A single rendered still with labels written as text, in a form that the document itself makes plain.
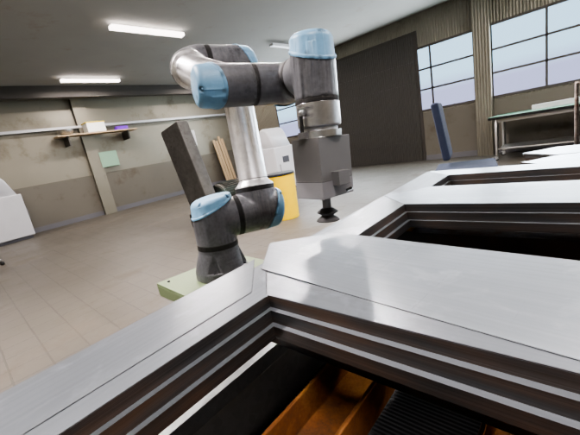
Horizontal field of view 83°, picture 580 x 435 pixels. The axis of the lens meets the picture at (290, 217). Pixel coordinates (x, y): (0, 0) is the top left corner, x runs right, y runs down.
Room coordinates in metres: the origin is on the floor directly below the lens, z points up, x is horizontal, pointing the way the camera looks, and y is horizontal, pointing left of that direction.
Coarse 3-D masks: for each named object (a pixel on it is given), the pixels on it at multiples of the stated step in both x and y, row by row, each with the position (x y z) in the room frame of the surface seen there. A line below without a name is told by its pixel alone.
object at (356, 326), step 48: (288, 288) 0.39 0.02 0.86; (192, 336) 0.32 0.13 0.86; (240, 336) 0.33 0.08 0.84; (288, 336) 0.35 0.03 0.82; (336, 336) 0.31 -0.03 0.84; (384, 336) 0.28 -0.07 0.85; (432, 336) 0.25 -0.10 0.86; (480, 336) 0.23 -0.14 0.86; (144, 384) 0.26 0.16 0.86; (192, 384) 0.28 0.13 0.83; (432, 384) 0.23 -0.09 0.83; (480, 384) 0.21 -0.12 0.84; (528, 384) 0.20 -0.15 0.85; (576, 384) 0.18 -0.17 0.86; (48, 432) 0.22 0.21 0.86; (96, 432) 0.23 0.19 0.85; (144, 432) 0.24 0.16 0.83; (576, 432) 0.17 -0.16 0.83
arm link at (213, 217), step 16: (224, 192) 0.92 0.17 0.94; (192, 208) 0.87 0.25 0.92; (208, 208) 0.85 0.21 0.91; (224, 208) 0.87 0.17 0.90; (240, 208) 0.89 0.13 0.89; (208, 224) 0.85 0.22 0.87; (224, 224) 0.86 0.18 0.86; (240, 224) 0.88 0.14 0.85; (208, 240) 0.85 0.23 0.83; (224, 240) 0.86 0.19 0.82
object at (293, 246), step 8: (296, 240) 0.59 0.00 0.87; (304, 240) 0.58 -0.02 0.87; (312, 240) 0.57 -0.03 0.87; (280, 248) 0.56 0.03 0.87; (288, 248) 0.55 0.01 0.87; (296, 248) 0.54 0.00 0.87; (304, 248) 0.53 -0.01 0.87; (272, 256) 0.52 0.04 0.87; (280, 256) 0.51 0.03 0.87; (264, 264) 0.49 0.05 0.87
